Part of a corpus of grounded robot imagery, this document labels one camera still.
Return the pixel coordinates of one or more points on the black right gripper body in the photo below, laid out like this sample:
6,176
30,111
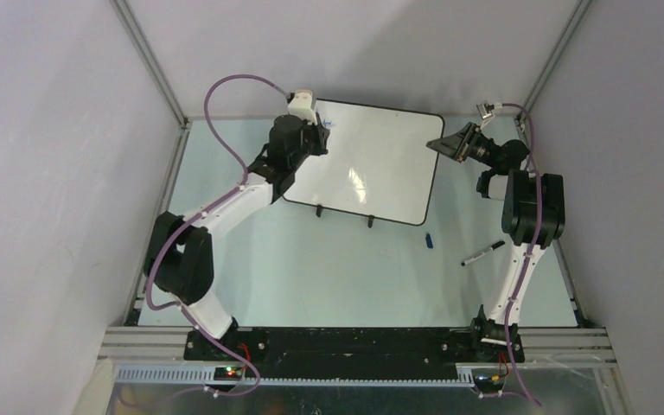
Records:
477,144

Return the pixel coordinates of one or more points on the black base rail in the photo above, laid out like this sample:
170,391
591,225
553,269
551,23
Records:
350,353

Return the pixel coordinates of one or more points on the white whiteboard black frame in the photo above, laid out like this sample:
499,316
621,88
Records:
378,163

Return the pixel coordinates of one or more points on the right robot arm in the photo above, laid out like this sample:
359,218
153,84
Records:
533,216

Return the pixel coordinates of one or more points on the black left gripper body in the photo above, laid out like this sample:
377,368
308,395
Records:
312,140

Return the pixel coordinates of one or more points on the black marker pen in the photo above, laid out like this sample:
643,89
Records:
482,252

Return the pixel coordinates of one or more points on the wire whiteboard stand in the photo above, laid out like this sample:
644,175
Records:
320,211

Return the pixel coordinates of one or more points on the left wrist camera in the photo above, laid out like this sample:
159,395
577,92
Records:
301,104

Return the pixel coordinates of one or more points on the grey cable duct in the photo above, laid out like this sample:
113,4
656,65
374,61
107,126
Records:
214,375

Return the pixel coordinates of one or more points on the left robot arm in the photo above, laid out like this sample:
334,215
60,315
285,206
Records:
180,257

